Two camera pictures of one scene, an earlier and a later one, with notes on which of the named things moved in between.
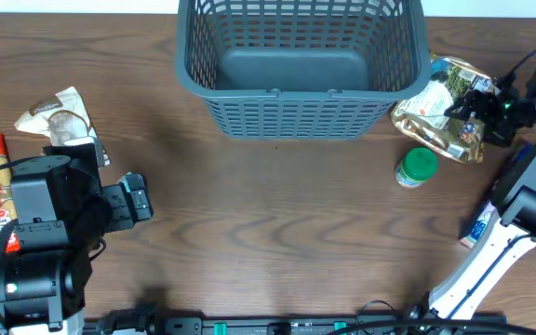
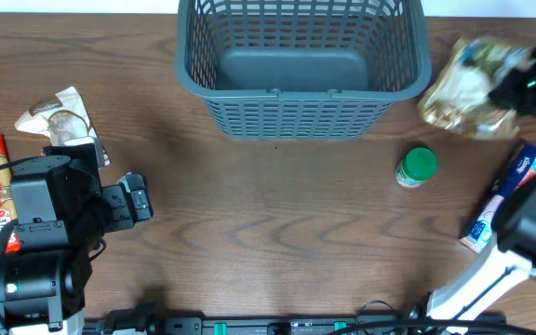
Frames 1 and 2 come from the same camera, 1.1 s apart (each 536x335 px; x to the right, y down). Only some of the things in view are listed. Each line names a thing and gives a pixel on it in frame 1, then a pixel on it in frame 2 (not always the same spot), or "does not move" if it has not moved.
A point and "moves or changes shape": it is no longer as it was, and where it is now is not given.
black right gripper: x=502 y=137 → x=507 y=94
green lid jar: x=417 y=166 does not move
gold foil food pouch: x=422 y=113 moves or changes shape
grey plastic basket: x=301 y=70 does not move
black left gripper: x=126 y=198 does not move
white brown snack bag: x=65 y=120 does not move
